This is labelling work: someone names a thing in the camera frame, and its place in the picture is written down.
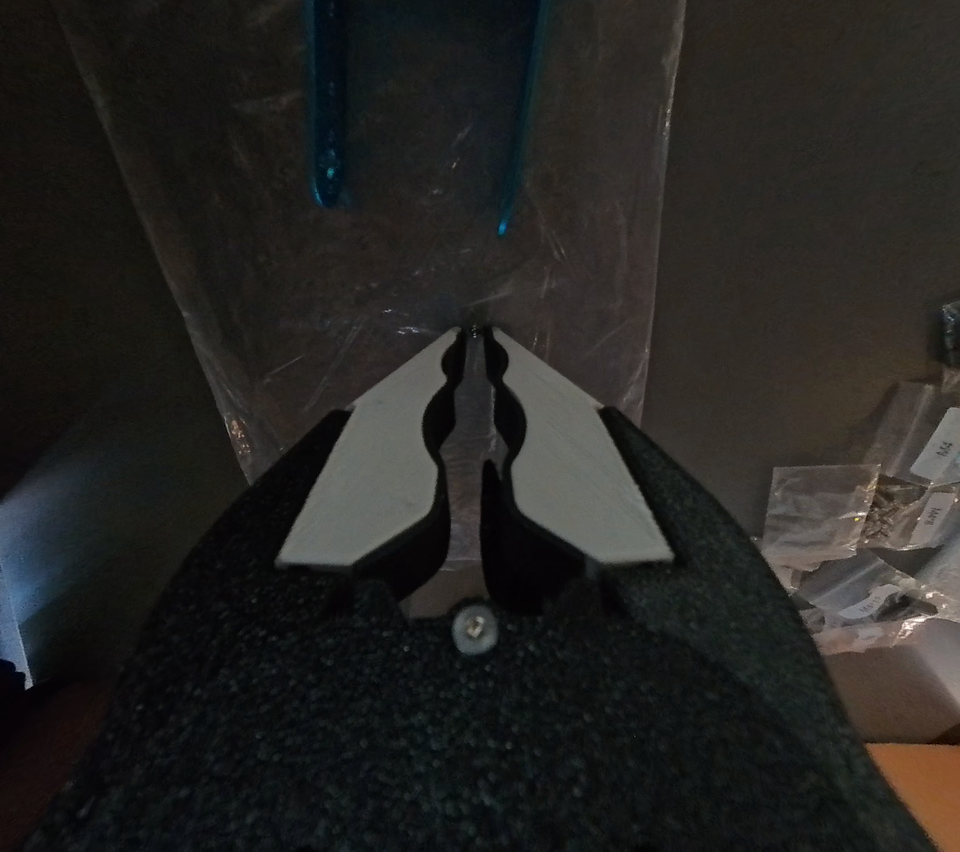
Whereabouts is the pile of small screw bags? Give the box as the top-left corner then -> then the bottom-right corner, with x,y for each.
757,380 -> 960,654

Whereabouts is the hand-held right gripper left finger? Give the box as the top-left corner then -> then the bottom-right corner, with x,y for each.
274,326 -> 470,606

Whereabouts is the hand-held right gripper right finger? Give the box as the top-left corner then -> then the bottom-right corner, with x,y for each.
480,326 -> 676,613

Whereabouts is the blue metal U bracket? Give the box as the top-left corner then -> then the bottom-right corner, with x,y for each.
300,0 -> 558,240

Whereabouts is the orange box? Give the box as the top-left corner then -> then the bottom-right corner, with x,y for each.
862,740 -> 960,852

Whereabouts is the large clear plastic bag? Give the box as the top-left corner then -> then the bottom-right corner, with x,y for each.
37,0 -> 700,493

